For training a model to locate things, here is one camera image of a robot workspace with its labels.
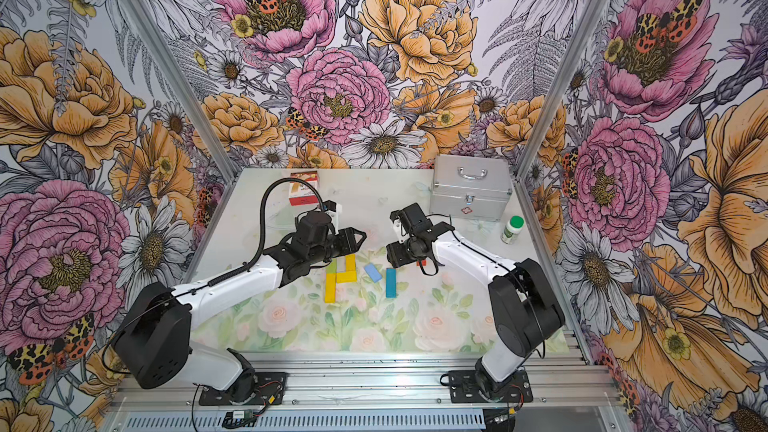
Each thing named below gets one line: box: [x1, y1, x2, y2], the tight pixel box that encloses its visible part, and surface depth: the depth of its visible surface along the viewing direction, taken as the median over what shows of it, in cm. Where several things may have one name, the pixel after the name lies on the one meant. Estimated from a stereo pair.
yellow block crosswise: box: [336, 271, 357, 283], surface depth 94 cm
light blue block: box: [364, 262, 382, 283], surface depth 96 cm
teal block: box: [385, 268, 397, 298], surface depth 93 cm
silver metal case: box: [429, 154, 513, 222], surface depth 103 cm
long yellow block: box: [324, 273, 337, 304], surface depth 93 cm
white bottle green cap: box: [500, 215, 525, 245], surface depth 99 cm
